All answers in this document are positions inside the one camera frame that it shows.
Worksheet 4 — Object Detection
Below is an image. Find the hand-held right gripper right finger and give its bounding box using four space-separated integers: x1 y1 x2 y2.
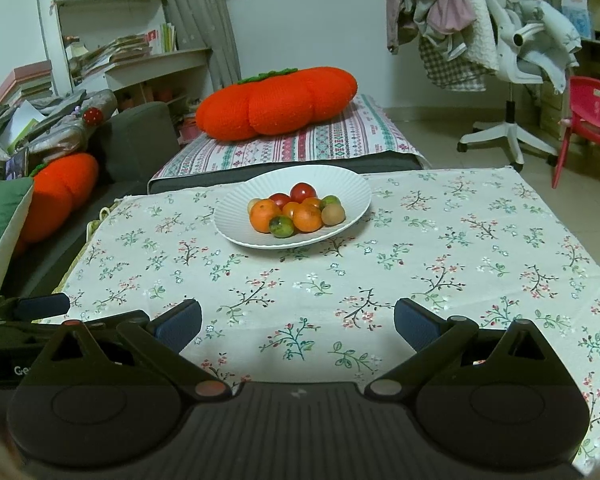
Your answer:
362 297 577 402

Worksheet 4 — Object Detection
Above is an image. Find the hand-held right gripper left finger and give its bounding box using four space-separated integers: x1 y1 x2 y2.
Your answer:
29 298 234 403

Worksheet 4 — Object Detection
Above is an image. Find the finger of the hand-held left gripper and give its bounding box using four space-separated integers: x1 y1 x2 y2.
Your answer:
0 292 72 325
27 309 152 342

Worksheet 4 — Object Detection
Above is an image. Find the white paper plate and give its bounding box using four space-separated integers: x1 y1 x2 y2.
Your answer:
214 166 372 249

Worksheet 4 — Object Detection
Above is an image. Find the orange tangerine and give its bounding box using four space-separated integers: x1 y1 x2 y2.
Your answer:
293 204 324 233
250 199 281 234

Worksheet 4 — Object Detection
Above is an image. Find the green pillow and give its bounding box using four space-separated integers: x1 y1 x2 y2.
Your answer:
0 177 35 297

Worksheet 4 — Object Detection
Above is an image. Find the floral tablecloth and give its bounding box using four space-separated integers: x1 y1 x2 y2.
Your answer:
32 166 600 477

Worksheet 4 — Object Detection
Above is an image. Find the orange persimmon plush cushion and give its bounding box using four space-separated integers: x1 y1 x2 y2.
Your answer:
12 152 100 256
195 66 358 141

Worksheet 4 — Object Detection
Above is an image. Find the grey mattress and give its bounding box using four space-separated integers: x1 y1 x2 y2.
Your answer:
147 151 434 195

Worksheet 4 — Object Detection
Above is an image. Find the silver bag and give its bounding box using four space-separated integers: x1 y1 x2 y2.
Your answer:
0 89 118 167

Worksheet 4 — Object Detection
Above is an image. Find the grey sofa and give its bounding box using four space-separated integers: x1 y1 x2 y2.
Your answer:
0 101 182 302

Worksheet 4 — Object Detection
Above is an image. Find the striped patterned cloth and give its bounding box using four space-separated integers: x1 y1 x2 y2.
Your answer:
151 93 424 179

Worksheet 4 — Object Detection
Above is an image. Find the white office chair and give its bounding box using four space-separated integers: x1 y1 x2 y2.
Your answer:
457 0 565 172

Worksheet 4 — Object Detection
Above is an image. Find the stack of books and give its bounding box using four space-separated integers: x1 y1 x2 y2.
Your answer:
0 60 57 107

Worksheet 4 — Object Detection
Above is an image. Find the checkered cloth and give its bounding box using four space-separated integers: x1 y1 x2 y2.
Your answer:
418 35 489 92

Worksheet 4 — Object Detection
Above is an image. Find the white bookshelf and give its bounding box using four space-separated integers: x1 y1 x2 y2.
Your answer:
35 0 214 107

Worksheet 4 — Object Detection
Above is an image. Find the pile of lying books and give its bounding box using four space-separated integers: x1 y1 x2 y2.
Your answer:
64 22 179 80

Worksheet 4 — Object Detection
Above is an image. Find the red plastic chair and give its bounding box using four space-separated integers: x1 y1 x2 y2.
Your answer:
552 76 600 211

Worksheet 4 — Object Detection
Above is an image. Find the grey curtain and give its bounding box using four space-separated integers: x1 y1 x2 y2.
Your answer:
156 0 242 87

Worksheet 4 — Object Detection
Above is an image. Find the white fleece garment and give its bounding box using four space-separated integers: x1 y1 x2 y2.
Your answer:
452 0 502 72

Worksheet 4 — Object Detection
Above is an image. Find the pale grey garment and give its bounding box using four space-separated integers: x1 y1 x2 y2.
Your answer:
507 0 584 95

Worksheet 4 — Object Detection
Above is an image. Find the blue patterned box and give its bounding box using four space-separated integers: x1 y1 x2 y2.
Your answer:
561 0 592 39

